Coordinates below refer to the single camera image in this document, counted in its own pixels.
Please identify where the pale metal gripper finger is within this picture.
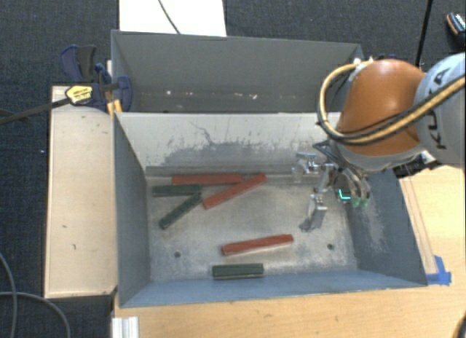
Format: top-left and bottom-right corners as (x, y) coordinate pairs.
(299, 194), (329, 233)
(291, 152), (331, 184)

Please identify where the red-brown flat block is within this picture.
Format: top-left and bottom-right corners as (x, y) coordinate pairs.
(220, 233), (295, 257)
(201, 172), (269, 211)
(170, 173), (244, 187)

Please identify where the grey metal bin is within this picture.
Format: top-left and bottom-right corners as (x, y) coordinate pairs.
(110, 29), (429, 309)

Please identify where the dark green flat block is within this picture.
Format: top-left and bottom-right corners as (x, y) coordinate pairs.
(211, 262), (265, 280)
(151, 184), (203, 198)
(158, 193), (203, 231)

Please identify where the pale wood flat board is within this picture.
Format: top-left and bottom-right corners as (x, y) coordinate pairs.
(43, 84), (119, 299)

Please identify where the black cylinder on white bracket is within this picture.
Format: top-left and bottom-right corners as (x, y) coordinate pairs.
(392, 149), (440, 179)

